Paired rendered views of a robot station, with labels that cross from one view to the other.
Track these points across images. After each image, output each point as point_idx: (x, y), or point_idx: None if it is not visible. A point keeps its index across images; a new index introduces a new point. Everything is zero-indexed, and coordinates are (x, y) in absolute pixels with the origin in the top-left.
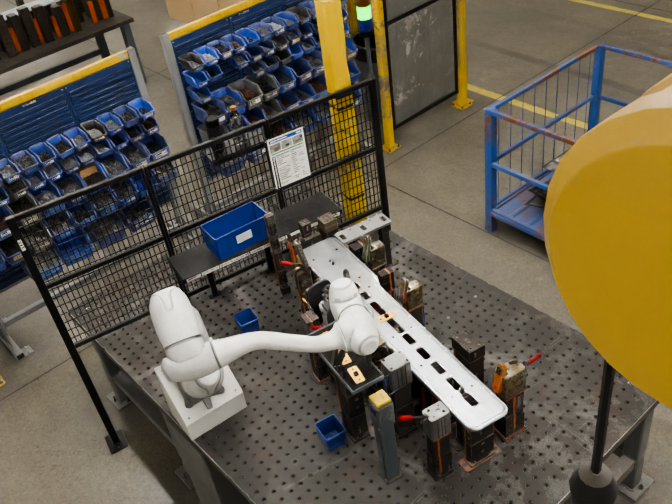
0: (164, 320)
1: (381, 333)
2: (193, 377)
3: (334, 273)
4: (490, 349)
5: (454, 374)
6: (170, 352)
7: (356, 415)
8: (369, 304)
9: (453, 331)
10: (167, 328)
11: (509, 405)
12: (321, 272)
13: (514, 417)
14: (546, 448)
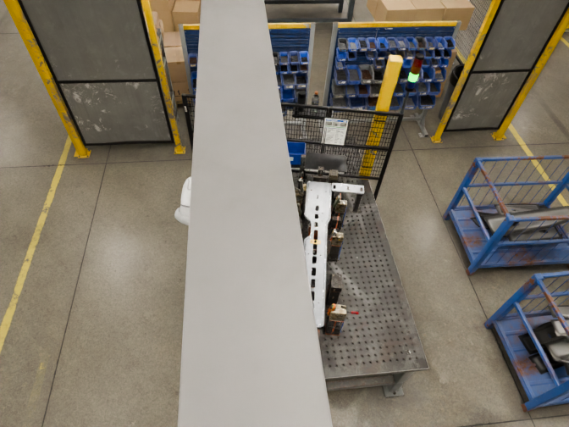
0: (185, 192)
1: (305, 248)
2: (185, 224)
3: (313, 203)
4: (360, 286)
5: (317, 291)
6: (180, 207)
7: None
8: (313, 230)
9: (352, 265)
10: (184, 196)
11: (331, 323)
12: (308, 199)
13: (333, 328)
14: (339, 351)
